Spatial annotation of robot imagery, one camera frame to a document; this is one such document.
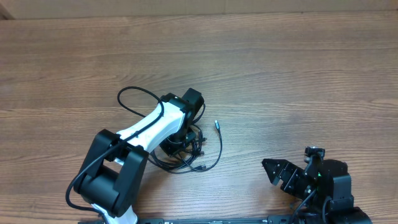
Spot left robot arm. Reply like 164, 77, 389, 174
65, 88, 204, 223

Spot black USB-A cable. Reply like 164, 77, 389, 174
167, 119, 223, 174

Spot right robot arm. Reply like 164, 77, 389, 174
262, 159, 372, 224

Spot thin black cable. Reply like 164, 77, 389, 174
147, 124, 208, 172

